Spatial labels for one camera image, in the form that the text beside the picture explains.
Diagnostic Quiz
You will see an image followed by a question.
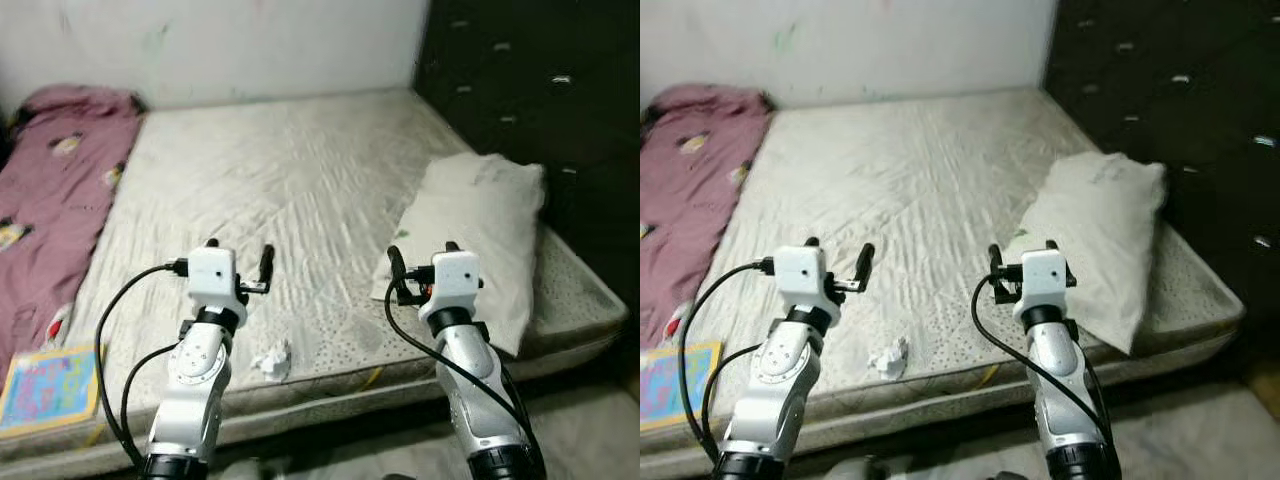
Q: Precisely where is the colourful children's book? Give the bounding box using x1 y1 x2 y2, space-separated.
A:
640 340 724 433
0 344 108 438

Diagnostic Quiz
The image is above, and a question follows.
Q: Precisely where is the crumpled white tissue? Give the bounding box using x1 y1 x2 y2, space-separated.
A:
251 340 293 382
868 337 909 379

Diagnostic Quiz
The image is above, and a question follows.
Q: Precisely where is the white quilted mattress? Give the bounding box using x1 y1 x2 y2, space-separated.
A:
640 88 1246 479
0 88 629 479

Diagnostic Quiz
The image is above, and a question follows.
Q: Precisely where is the purple cartoon print blanket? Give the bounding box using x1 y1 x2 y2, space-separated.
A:
0 85 144 376
640 84 773 351

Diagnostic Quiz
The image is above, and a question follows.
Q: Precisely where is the grey left robot leg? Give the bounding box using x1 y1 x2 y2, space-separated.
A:
825 456 883 480
215 456 291 480

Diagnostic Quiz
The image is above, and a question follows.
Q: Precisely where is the black tufted headboard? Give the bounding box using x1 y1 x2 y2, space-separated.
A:
413 0 641 311
1043 0 1280 331

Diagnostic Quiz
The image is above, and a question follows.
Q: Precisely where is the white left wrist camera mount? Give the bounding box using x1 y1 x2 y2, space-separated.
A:
775 246 829 304
186 247 241 306

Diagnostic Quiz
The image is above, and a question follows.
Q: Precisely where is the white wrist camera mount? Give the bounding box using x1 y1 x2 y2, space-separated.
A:
186 247 241 306
775 246 829 304
1018 250 1071 309
430 250 484 311

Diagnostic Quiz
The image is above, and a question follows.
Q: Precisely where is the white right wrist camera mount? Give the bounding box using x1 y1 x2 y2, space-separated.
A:
430 250 484 311
1018 250 1071 309

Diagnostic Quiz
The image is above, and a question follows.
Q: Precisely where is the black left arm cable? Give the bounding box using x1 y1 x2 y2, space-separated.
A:
119 343 181 461
700 343 763 459
95 258 191 471
679 258 777 466

